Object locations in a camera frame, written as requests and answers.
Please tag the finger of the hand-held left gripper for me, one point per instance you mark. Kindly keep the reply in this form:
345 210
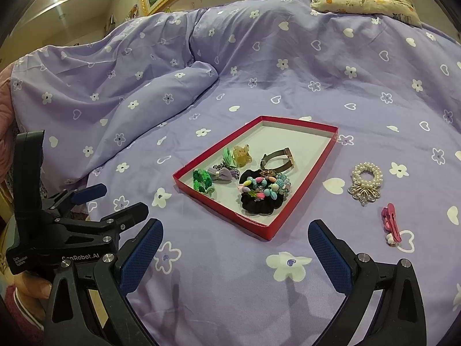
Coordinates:
133 214
90 193

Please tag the black velvet scrunchie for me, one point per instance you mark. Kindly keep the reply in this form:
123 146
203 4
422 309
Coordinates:
259 206

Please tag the person's left forearm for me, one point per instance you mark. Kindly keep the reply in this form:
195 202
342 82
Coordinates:
18 308

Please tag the purple floral bed sheet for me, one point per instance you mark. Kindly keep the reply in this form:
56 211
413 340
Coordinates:
288 61

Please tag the green hair clip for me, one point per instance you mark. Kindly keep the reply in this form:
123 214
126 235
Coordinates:
227 155

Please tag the gold wrist watch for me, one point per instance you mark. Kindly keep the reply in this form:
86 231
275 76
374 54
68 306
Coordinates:
275 155

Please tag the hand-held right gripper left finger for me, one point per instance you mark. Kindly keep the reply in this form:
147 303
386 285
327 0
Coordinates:
142 256

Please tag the pink hair clip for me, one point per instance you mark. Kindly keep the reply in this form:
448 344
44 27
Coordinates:
390 220

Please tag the red cardboard box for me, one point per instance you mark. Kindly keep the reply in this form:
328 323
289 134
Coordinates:
295 140

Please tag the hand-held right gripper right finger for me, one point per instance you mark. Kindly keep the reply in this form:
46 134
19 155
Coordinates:
331 256

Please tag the cartoon print pillow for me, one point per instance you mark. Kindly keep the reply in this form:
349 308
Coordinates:
360 0

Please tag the purple floral duvet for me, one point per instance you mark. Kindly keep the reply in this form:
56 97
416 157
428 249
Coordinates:
108 79

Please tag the yellow translucent hair claw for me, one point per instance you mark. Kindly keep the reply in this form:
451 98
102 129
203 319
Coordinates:
241 155

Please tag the green scrunchie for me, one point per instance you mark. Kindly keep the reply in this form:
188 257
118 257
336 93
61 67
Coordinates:
201 182

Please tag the pink quilt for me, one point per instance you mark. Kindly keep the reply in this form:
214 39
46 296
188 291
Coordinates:
5 115

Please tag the person's left hand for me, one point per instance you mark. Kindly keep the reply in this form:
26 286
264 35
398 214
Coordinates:
36 286

